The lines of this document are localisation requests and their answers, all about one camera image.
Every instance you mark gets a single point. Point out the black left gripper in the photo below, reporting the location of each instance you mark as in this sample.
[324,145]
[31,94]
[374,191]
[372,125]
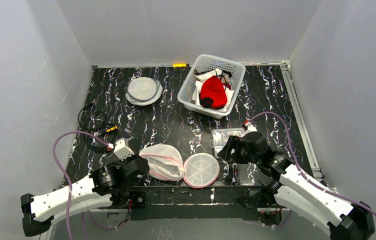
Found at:
[140,164]

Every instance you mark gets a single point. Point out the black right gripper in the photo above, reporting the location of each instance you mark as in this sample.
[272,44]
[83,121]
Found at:
[233,149]

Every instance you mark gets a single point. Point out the white mesh bag pink trim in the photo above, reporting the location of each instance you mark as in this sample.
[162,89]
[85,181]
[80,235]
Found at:
[165,162]

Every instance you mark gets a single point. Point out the bright red bra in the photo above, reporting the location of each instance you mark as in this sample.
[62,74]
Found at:
[212,94]

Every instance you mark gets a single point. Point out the white mesh bag blue trim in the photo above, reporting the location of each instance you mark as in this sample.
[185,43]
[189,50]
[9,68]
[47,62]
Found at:
[143,91]

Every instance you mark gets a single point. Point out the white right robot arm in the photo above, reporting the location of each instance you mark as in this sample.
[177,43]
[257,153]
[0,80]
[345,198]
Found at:
[294,189]

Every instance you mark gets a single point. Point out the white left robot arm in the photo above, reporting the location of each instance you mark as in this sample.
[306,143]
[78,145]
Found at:
[105,187]

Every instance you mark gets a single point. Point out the clear plastic compartment box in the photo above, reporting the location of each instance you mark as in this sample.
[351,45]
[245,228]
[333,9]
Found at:
[220,138]

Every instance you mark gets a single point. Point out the white plastic basket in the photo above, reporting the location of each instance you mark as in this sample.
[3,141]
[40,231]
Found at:
[205,62]

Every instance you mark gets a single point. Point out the yellow orange marker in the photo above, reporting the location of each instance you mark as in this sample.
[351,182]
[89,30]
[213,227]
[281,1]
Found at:
[180,65]

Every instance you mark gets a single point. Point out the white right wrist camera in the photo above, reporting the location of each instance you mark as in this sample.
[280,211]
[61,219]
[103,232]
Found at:
[248,127]

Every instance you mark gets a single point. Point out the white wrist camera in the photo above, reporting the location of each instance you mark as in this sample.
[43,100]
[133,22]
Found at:
[122,150]
[248,127]

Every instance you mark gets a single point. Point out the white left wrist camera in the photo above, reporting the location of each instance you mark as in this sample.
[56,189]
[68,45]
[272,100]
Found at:
[122,150]

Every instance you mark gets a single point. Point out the black base frame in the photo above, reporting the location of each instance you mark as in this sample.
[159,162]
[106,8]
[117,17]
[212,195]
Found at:
[214,202]

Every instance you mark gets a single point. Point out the aluminium rail frame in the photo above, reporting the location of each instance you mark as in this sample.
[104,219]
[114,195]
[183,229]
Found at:
[310,152]

